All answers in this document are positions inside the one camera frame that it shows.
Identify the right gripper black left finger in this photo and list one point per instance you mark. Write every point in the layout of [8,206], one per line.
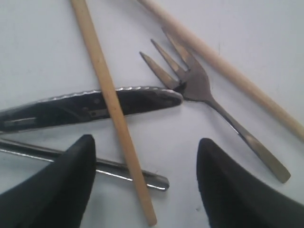
[56,196]

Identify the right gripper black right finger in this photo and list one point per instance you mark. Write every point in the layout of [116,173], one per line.
[234,198]

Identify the long stainless steel spoon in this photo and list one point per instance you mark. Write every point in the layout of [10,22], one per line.
[106,167]

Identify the stainless steel knife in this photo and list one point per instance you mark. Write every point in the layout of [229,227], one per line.
[84,107]

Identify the stainless steel fork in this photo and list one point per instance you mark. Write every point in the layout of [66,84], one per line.
[193,84]

